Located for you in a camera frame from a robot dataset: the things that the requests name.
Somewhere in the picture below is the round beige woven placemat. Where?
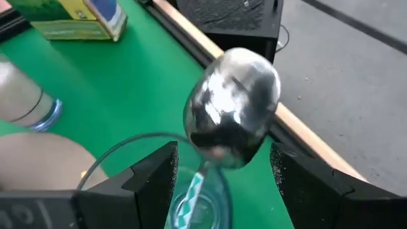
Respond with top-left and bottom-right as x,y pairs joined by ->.
0,132 -> 109,191

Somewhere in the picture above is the black textured box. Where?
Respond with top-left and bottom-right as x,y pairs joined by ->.
176,0 -> 284,63

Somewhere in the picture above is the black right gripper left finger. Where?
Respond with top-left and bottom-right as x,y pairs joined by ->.
0,141 -> 179,229

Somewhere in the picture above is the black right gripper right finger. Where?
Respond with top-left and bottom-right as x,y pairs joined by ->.
270,142 -> 407,229

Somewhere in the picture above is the panda print cereal box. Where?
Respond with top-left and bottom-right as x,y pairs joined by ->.
6,0 -> 128,42

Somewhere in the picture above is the metal spoon with teal handle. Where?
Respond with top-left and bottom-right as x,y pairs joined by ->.
174,46 -> 282,229

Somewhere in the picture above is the thin black cable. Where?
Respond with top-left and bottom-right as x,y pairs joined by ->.
275,24 -> 290,53

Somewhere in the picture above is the empty clear drinking glass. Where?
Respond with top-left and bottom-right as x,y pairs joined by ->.
76,132 -> 233,229

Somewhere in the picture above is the glass filled with milk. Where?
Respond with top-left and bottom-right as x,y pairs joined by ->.
0,53 -> 64,133

